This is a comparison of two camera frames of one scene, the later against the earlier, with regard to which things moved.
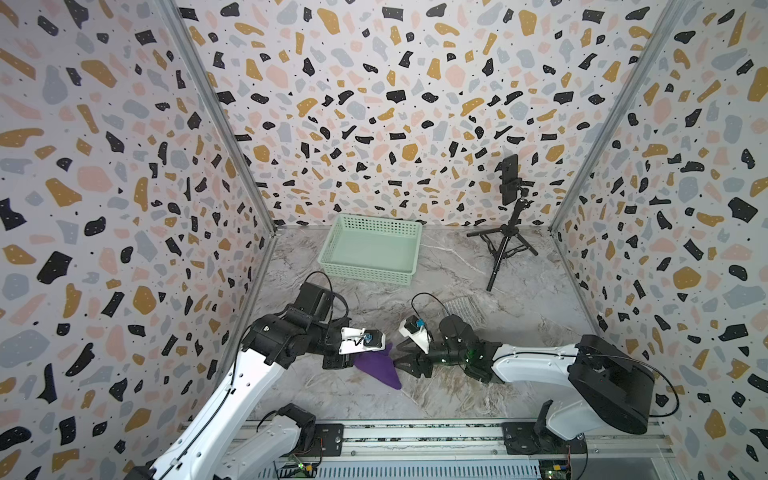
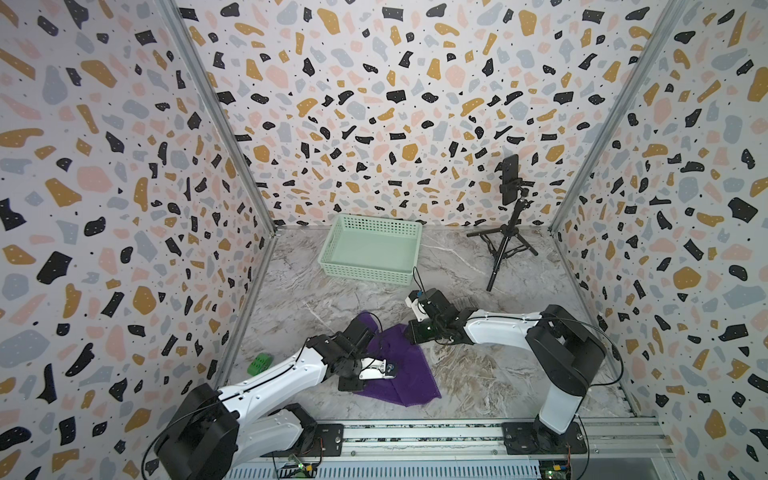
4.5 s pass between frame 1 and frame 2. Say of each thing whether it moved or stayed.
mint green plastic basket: stayed
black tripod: stayed
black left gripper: moved
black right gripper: moved
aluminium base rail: stayed
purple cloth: moved
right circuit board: stayed
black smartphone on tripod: stayed
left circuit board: stayed
